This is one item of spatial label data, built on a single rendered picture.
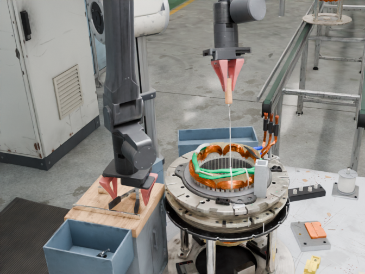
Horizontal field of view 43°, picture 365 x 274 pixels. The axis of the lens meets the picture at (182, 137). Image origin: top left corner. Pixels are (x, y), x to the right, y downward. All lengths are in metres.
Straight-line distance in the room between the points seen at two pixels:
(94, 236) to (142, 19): 0.65
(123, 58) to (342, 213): 1.00
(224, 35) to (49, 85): 2.45
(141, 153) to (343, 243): 0.79
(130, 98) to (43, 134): 2.47
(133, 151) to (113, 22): 0.27
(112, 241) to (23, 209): 2.05
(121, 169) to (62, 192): 2.21
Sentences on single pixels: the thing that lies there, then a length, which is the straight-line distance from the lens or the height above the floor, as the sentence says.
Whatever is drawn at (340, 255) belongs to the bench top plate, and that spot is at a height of 0.78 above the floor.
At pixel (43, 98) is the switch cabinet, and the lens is 3.40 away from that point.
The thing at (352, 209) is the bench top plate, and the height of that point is 0.78.
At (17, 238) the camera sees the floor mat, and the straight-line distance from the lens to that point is 2.95.
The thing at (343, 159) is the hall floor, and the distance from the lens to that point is 3.59.
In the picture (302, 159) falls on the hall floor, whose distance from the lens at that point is 3.53.
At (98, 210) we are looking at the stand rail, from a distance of 1.17.
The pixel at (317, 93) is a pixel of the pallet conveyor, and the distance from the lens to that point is 2.85.
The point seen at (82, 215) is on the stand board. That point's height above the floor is 1.06.
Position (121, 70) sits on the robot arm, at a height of 1.44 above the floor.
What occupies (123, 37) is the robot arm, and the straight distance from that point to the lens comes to 0.93.
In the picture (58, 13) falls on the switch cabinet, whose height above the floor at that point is 1.04.
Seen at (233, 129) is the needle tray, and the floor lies 1.06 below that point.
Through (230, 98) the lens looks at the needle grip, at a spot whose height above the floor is 1.32.
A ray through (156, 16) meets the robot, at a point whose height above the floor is 1.42.
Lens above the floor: 1.75
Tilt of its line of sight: 27 degrees down
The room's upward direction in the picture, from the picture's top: 3 degrees counter-clockwise
